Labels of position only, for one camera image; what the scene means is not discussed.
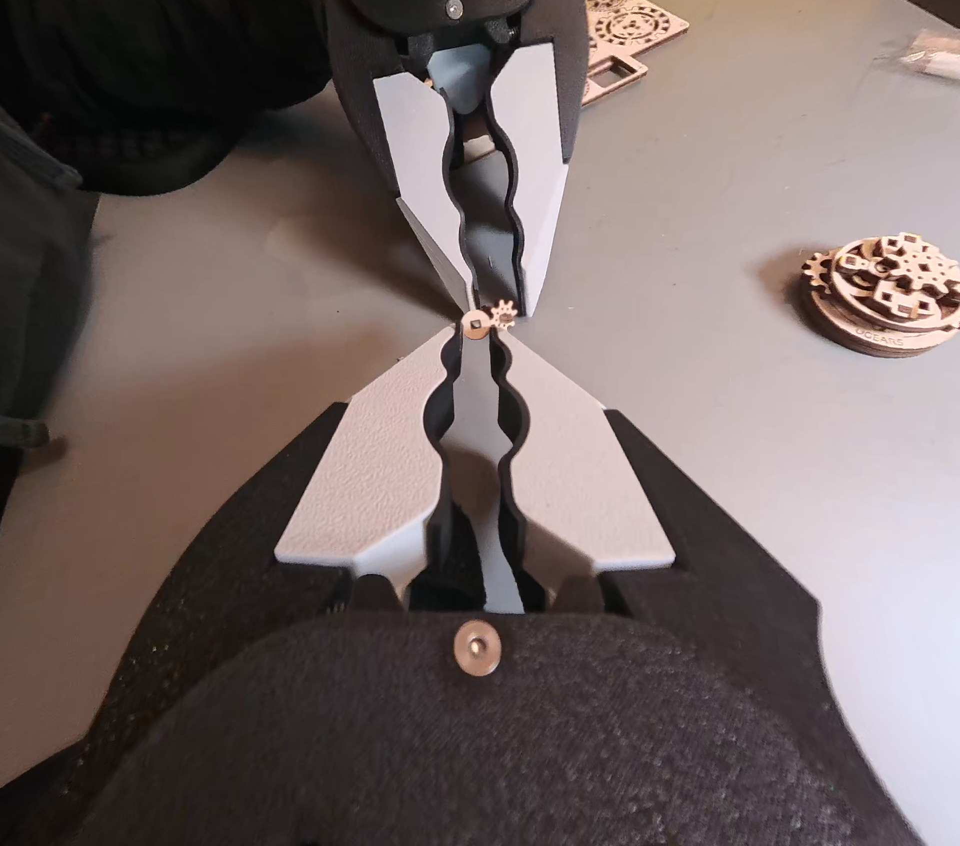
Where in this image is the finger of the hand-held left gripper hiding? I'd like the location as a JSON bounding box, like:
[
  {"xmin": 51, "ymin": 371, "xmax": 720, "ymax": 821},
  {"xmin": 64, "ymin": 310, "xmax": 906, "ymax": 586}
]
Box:
[
  {"xmin": 372, "ymin": 72, "xmax": 481, "ymax": 314},
  {"xmin": 486, "ymin": 39, "xmax": 570, "ymax": 320}
]

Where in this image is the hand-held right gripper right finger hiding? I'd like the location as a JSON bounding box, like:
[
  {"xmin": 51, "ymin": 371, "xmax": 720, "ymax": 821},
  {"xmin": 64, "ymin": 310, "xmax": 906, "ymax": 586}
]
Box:
[{"xmin": 487, "ymin": 334, "xmax": 674, "ymax": 599}]

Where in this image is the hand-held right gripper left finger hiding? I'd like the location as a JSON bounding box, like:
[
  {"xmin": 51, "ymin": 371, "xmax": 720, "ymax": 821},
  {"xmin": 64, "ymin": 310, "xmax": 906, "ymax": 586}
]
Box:
[{"xmin": 273, "ymin": 327, "xmax": 462, "ymax": 603}]

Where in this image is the round wooden gear model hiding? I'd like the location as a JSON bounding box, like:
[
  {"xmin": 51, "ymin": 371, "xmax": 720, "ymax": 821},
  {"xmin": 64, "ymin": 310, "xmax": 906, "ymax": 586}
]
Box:
[{"xmin": 796, "ymin": 232, "xmax": 960, "ymax": 359}]

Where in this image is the grey desk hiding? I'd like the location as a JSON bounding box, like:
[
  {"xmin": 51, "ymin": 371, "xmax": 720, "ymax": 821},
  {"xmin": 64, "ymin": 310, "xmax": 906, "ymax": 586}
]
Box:
[{"xmin": 0, "ymin": 0, "xmax": 960, "ymax": 846}]

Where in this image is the large plywood parts sheet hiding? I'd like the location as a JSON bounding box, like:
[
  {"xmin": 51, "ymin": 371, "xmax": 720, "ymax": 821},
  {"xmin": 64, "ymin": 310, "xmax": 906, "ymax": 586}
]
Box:
[{"xmin": 577, "ymin": 0, "xmax": 691, "ymax": 109}]

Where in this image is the clear plastic bag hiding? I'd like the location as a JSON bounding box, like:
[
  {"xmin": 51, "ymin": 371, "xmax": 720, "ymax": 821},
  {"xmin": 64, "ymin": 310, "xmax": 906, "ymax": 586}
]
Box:
[{"xmin": 873, "ymin": 32, "xmax": 960, "ymax": 78}]

